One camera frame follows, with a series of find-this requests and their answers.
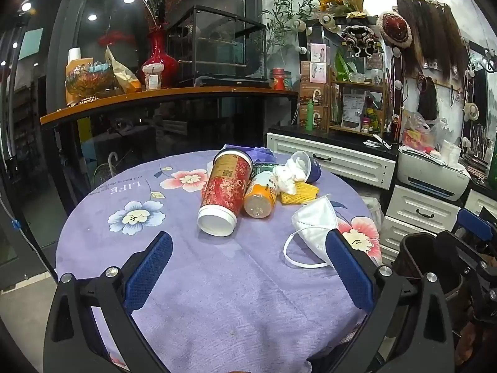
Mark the ornate beaded headpiece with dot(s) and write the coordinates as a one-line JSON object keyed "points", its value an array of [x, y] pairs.
{"points": [[359, 39]]}

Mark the green bottle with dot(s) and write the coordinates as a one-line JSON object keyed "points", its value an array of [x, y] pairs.
{"points": [[309, 116]]}

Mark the green drink carton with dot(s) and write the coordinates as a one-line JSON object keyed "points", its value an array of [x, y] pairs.
{"points": [[259, 168]]}

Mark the red vase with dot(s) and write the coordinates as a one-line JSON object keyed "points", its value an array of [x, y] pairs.
{"points": [[159, 62]]}

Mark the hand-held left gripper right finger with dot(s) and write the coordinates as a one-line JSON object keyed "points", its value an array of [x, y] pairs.
{"points": [[349, 272]]}

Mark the black framed glass terrarium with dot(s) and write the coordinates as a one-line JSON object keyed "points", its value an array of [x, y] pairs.
{"points": [[217, 46]]}

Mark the purple tissue package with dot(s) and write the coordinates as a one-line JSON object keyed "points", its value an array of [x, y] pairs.
{"points": [[262, 154]]}

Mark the white desk drawer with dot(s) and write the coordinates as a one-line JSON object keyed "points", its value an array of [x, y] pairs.
{"points": [[341, 159]]}

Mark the yellow foam fruit net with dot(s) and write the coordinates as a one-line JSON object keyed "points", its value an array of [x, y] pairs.
{"points": [[301, 193]]}

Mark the green leafy branches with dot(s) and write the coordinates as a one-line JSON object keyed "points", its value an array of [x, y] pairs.
{"points": [[287, 11]]}

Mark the white printer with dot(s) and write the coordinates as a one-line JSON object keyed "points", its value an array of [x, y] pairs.
{"points": [[431, 176]]}

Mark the red paper cup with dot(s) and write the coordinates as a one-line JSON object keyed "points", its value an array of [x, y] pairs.
{"points": [[225, 186]]}

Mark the brown trash bin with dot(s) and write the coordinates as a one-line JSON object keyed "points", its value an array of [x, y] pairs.
{"points": [[417, 256]]}

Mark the white plastic container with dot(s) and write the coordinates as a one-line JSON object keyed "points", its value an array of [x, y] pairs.
{"points": [[450, 153]]}

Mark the pink photo card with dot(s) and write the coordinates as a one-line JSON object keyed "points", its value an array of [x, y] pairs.
{"points": [[319, 52]]}

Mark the wooden shelf rack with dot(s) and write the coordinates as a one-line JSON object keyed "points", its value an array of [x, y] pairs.
{"points": [[334, 101]]}

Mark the red dried branches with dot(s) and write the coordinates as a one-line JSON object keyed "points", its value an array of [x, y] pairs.
{"points": [[155, 4]]}

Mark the brown product box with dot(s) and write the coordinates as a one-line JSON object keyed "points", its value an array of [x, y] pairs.
{"points": [[312, 94], [320, 118]]}

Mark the hanging hair extensions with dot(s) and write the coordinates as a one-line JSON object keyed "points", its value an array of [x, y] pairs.
{"points": [[431, 35]]}

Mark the brown photo box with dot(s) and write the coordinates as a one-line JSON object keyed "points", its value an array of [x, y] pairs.
{"points": [[313, 72]]}

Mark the teal jar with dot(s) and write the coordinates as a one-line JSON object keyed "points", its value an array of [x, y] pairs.
{"points": [[287, 80]]}

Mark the red embroidered hat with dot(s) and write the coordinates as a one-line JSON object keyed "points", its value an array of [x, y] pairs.
{"points": [[395, 29]]}

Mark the orange plastic bottle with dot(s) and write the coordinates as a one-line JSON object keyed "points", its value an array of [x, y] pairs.
{"points": [[261, 194]]}

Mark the white face mask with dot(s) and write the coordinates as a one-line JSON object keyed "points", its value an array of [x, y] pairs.
{"points": [[314, 221]]}

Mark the patterned glass bowl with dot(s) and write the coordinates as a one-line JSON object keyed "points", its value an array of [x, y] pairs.
{"points": [[85, 81]]}

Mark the curved wooden counter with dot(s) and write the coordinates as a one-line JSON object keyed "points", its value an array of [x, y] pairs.
{"points": [[155, 97]]}

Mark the hanging dark wig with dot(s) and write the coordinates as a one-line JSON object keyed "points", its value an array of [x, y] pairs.
{"points": [[427, 101]]}

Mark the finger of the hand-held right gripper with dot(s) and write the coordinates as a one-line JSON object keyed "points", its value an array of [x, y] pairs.
{"points": [[462, 250], [473, 224]]}

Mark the white drawer cabinet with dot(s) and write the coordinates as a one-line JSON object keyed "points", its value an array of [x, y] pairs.
{"points": [[419, 209]]}

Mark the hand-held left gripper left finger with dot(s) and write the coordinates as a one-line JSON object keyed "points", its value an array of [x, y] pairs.
{"points": [[149, 268]]}

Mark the purple floral tablecloth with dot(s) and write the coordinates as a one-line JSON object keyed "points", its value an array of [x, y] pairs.
{"points": [[233, 279]]}

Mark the kraft paper snack bag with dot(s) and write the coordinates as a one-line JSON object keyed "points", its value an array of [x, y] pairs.
{"points": [[120, 74]]}

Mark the clear bag of pink items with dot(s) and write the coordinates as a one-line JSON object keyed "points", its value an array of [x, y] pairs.
{"points": [[419, 132]]}

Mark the red tin can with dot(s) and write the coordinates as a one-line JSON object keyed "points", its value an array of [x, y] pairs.
{"points": [[277, 79]]}

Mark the white tissue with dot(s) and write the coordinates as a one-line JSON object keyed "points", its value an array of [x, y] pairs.
{"points": [[286, 176]]}

